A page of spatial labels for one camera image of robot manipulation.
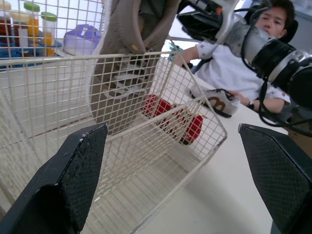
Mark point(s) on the small grey sneaker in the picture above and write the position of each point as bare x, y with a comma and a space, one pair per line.
219, 103

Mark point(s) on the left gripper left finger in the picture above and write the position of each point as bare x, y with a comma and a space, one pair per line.
48, 190

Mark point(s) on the green-capped tube yellow liquid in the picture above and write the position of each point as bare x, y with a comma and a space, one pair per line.
48, 34
33, 24

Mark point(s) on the yellow-capped tube dark liquid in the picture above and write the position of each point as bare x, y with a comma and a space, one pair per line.
5, 24
19, 26

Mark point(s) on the large taupe sneaker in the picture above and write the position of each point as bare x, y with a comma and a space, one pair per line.
122, 31

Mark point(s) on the purple tissue pack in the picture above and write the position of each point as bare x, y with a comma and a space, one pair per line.
80, 40

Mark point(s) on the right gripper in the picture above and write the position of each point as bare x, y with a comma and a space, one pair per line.
200, 20

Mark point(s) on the blue tube rack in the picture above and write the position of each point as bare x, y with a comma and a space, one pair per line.
9, 52

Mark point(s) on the person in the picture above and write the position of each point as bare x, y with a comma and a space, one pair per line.
226, 70

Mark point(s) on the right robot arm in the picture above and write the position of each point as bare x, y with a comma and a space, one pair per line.
268, 46

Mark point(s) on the small red shoe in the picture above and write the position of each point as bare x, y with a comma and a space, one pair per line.
192, 129

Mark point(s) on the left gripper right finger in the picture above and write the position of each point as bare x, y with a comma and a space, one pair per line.
282, 175

